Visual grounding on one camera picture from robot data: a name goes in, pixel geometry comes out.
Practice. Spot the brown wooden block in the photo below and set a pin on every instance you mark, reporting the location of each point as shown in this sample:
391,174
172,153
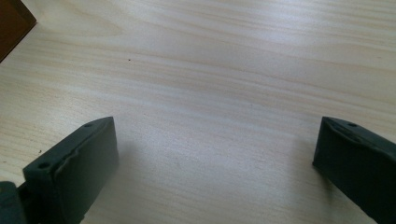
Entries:
12,26

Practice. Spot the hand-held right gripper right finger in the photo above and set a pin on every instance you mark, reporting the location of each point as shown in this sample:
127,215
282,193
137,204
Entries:
358,161

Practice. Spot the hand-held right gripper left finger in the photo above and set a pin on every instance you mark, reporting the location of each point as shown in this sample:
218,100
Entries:
77,168

